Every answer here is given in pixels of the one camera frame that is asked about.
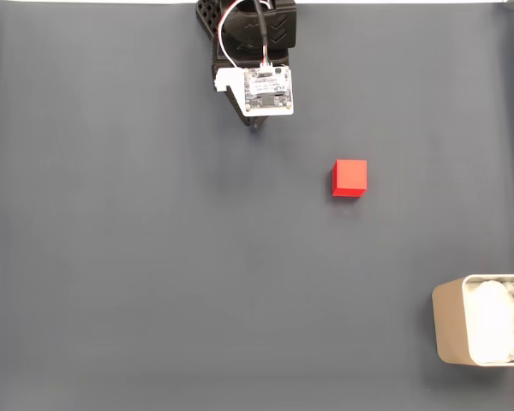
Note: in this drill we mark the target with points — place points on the red cube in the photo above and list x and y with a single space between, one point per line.
349 177

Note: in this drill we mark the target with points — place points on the beige metal box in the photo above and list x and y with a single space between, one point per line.
450 325

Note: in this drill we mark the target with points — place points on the grey table mat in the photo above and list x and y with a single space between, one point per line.
154 257

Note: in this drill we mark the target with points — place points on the white crumpled paper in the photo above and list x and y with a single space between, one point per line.
492 321

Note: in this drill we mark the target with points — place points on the camera board on white mount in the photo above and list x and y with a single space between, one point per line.
267 90

